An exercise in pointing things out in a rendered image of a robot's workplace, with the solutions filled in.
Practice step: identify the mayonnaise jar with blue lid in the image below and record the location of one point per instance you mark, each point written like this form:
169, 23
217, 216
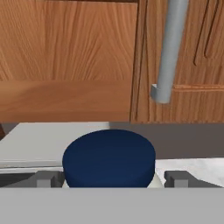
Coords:
108, 159

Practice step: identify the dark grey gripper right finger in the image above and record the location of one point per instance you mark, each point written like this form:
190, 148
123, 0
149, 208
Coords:
178, 175

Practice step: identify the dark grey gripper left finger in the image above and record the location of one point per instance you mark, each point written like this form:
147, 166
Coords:
46, 176

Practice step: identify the wooden cabinet door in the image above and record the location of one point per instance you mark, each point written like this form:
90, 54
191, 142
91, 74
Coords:
201, 58

